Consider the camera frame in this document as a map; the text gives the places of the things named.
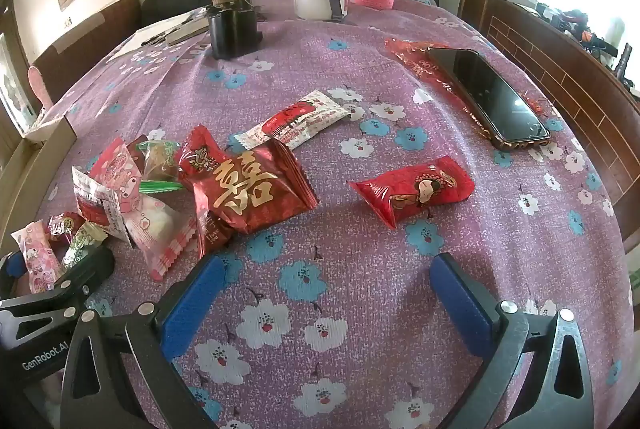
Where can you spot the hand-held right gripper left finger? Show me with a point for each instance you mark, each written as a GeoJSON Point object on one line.
{"type": "Point", "coordinates": [192, 304]}

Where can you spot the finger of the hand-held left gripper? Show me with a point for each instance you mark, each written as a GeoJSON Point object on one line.
{"type": "Point", "coordinates": [12, 266]}
{"type": "Point", "coordinates": [90, 266]}

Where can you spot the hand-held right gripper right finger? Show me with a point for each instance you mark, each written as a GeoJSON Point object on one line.
{"type": "Point", "coordinates": [462, 304]}

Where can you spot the slim pink snack packet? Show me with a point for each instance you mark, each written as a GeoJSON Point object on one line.
{"type": "Point", "coordinates": [35, 259]}

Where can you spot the green and white snack packet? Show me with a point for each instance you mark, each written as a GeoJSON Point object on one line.
{"type": "Point", "coordinates": [82, 241]}

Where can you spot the small red candy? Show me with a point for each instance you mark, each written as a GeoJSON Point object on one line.
{"type": "Point", "coordinates": [62, 225]}

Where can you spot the white and red snack packet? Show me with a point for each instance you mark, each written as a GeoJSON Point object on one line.
{"type": "Point", "coordinates": [90, 201]}

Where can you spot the large pink snack packet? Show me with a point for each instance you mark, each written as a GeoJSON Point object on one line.
{"type": "Point", "coordinates": [155, 229]}

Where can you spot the pink cartoon snack packet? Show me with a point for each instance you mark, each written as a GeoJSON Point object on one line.
{"type": "Point", "coordinates": [112, 169]}

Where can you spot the cardboard box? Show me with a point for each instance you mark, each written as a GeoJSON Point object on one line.
{"type": "Point", "coordinates": [45, 149]}

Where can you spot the clear candy with green ends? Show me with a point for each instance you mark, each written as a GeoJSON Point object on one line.
{"type": "Point", "coordinates": [157, 164]}

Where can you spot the red packet with gold character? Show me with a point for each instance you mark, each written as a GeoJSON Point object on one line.
{"type": "Point", "coordinates": [250, 191]}

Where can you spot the dark red cartoon snack packet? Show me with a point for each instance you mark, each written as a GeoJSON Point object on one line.
{"type": "Point", "coordinates": [200, 156]}

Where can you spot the long white red snack packet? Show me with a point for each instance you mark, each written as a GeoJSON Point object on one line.
{"type": "Point", "coordinates": [295, 121]}

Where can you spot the purple floral tablecloth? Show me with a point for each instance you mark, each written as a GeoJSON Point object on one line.
{"type": "Point", "coordinates": [350, 234]}

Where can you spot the smartphone in brown case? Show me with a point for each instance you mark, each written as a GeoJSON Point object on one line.
{"type": "Point", "coordinates": [487, 91]}

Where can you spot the white paper sheets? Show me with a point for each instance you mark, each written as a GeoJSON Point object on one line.
{"type": "Point", "coordinates": [135, 41]}

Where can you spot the brown leather armchair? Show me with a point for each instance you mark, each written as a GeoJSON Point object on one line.
{"type": "Point", "coordinates": [100, 34]}

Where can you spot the black pen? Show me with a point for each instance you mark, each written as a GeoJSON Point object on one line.
{"type": "Point", "coordinates": [156, 40]}

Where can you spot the red plastic wrapper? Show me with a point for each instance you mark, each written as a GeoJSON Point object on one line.
{"type": "Point", "coordinates": [415, 59]}

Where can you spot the brown notebook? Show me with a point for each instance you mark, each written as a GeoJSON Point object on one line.
{"type": "Point", "coordinates": [189, 31]}

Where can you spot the wooden window cabinet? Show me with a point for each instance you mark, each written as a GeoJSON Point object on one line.
{"type": "Point", "coordinates": [550, 59]}

